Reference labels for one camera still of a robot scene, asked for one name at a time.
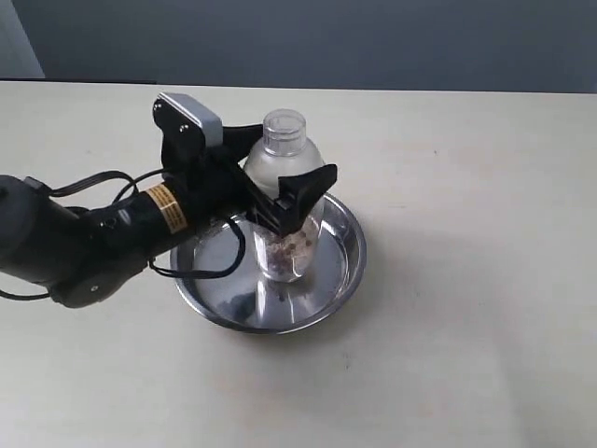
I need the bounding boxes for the black cable loop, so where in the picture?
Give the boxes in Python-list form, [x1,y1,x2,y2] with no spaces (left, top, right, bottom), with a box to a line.
[0,170,246,300]

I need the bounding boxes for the clear plastic shaker bottle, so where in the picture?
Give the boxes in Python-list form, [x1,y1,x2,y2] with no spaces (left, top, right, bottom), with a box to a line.
[243,107,327,285]

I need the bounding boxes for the round stainless steel plate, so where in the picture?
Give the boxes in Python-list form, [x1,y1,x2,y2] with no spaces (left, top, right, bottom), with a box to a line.
[174,194,367,334]

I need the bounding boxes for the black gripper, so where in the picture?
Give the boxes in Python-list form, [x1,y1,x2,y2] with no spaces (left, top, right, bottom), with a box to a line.
[160,124,338,236]

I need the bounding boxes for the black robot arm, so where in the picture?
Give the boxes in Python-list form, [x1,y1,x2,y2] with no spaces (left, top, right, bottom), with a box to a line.
[1,123,338,308]

